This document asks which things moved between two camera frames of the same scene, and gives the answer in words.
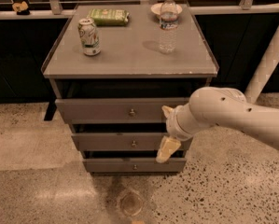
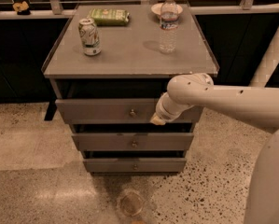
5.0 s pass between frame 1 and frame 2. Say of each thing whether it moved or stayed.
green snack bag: stayed
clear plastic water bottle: stayed
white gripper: moved
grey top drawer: stayed
